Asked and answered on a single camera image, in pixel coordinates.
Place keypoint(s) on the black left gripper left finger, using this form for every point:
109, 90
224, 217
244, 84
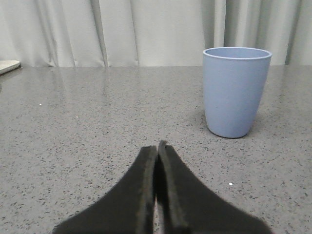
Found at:
128, 208

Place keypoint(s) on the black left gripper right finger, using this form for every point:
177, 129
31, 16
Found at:
189, 207

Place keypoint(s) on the blue plastic cup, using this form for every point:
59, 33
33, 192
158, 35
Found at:
233, 83

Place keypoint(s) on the white flat object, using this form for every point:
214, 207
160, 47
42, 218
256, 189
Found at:
8, 65

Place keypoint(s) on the grey curtain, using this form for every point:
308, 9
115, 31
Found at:
86, 33

